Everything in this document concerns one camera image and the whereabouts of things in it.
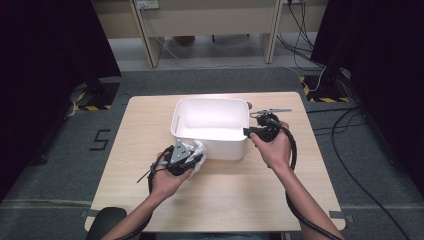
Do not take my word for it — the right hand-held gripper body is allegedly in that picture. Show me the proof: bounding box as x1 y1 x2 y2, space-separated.
249 107 293 144

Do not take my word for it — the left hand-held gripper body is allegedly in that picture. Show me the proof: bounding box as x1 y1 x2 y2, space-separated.
136 139 195 184

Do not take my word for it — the white plastic bin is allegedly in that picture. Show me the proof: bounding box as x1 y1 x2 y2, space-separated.
170 97 252 161

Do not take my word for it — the person's right hand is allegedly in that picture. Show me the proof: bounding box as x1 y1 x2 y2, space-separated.
249 120 294 173

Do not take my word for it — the person's left hand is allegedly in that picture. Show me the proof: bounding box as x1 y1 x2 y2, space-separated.
148 151 194 201

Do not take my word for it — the stand base with hazard tape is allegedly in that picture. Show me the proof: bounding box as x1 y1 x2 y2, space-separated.
299 66 351 104
71 78 121 113

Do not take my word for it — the black chair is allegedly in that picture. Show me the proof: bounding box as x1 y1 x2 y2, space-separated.
85 206 128 240

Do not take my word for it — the brown box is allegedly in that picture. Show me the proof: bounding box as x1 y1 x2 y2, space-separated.
173 35 196 46

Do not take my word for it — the black curtain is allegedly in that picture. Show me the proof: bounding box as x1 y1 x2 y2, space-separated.
309 0 424 198
0 0 122 201

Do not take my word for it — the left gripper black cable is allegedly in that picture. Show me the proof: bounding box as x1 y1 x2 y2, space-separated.
113 144 176 240

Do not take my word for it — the short black floor cable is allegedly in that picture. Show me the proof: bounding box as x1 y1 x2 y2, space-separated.
305 105 361 114

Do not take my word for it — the black cable bundle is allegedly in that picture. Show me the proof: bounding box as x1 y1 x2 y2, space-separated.
276 0 326 69

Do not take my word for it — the long black floor cable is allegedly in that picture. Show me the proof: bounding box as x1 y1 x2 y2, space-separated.
330 106 412 240

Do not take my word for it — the wall power outlet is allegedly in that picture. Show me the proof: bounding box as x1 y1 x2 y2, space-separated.
135 0 160 10

